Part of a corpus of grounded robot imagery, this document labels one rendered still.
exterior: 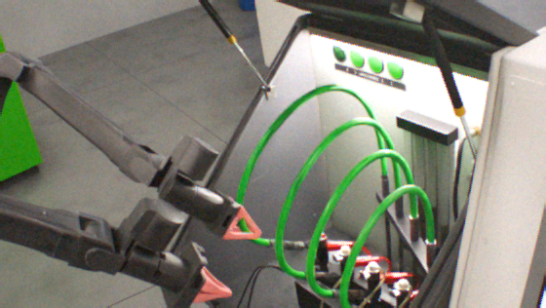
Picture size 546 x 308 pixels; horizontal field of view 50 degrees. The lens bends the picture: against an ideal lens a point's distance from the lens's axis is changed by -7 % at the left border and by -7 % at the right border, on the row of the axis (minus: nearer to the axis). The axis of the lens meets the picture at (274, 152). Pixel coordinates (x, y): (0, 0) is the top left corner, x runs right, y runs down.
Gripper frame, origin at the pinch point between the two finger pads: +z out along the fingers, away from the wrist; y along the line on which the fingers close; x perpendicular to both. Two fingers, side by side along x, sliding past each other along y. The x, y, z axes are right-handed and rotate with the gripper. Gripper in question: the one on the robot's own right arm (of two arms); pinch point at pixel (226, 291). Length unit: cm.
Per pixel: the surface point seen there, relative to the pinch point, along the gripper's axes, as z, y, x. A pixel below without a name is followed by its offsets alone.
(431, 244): 31.7, 23.1, -2.4
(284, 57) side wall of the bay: 15, 37, 54
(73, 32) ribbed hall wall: 67, -70, 664
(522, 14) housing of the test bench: 32, 71, 11
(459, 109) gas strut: 10.7, 45.4, -11.0
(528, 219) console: 22.3, 37.3, -24.7
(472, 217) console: 22.5, 32.4, -14.9
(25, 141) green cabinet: 19, -105, 333
